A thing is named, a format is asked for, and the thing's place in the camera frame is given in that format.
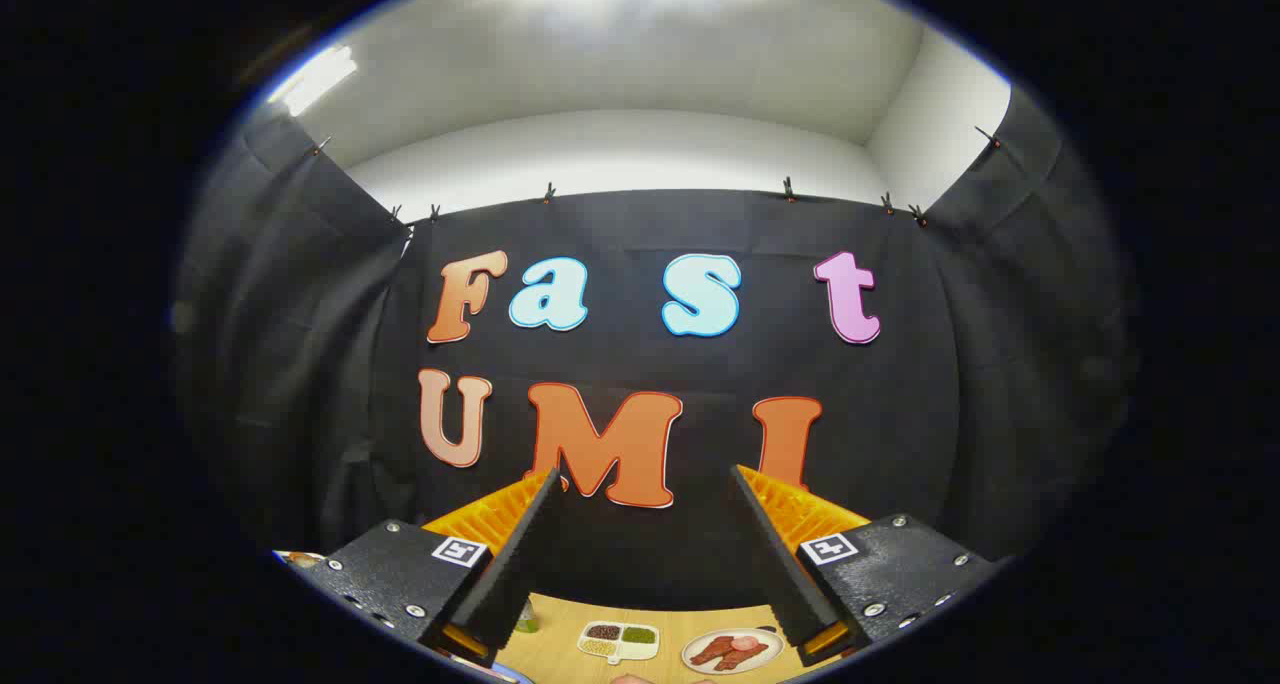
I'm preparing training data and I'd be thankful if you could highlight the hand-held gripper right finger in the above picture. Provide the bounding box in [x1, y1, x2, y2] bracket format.
[730, 464, 1001, 670]

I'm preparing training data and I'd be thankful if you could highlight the white divided tray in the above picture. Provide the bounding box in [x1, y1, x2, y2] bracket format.
[578, 621, 661, 663]

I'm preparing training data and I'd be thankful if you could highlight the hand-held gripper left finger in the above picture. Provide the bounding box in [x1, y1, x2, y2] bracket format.
[290, 467, 566, 670]

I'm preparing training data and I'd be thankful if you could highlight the ceiling light panel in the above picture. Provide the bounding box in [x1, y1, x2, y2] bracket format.
[268, 46, 359, 117]

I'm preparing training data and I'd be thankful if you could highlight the white oval plate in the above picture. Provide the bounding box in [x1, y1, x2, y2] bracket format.
[682, 628, 785, 676]

